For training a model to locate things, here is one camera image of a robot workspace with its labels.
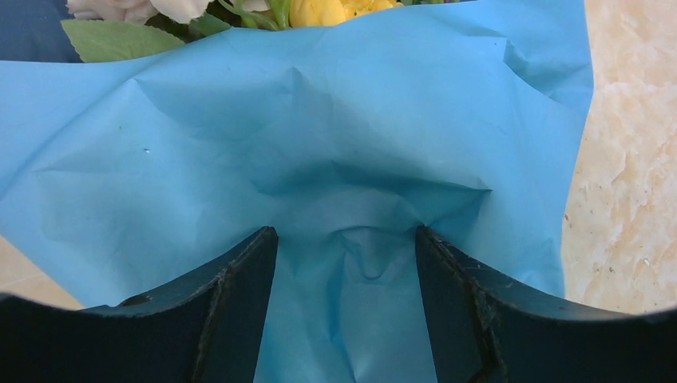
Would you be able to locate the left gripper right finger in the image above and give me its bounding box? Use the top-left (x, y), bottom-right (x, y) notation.
top-left (415, 227), bottom-right (676, 383)

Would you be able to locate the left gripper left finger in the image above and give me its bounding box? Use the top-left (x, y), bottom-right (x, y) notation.
top-left (1, 227), bottom-right (278, 382)

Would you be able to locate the blue wrapping paper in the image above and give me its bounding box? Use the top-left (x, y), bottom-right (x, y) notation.
top-left (1, 1), bottom-right (593, 382)

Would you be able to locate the small yellow pink flower bouquet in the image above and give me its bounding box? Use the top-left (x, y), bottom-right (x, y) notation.
top-left (61, 0), bottom-right (466, 64)

